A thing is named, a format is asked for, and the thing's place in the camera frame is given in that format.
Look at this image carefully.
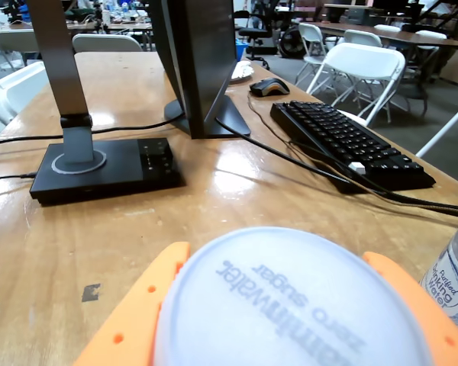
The vitamin water bottle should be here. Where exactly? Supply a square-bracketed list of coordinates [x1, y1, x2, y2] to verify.
[152, 226, 436, 366]

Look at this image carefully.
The black base grey stand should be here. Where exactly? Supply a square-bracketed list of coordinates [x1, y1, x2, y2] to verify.
[24, 0, 187, 207]

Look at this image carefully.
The clear drinking water bottle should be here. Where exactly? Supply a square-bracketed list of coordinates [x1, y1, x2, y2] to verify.
[419, 213, 458, 336]

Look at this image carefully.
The thin black cable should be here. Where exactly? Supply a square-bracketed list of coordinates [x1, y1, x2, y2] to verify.
[0, 112, 186, 152]

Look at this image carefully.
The white paper plate stack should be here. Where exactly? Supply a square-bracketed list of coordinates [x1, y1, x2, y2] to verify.
[228, 59, 255, 85]

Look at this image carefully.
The black cable with plug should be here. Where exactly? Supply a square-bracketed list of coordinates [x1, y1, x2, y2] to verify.
[0, 172, 39, 185]

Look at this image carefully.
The black keyboard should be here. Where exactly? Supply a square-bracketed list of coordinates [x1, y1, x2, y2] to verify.
[269, 100, 437, 191]

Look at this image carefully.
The brown folding table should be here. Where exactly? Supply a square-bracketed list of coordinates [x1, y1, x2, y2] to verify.
[300, 21, 458, 53]

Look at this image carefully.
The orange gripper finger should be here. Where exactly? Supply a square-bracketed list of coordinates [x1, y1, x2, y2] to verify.
[73, 241, 192, 366]
[362, 251, 458, 366]

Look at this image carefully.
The black floor fan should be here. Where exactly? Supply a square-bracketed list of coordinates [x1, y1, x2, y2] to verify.
[278, 26, 307, 60]

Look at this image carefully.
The thick black cable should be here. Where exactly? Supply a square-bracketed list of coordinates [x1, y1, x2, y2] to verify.
[214, 117, 458, 219]

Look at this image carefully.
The black office chair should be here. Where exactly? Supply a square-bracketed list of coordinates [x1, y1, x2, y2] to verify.
[237, 10, 276, 70]

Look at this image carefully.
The black orange mouse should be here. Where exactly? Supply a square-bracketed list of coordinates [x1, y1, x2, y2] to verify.
[249, 77, 291, 98]

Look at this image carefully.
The black computer monitor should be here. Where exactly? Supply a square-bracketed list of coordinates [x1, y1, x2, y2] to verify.
[148, 0, 252, 140]

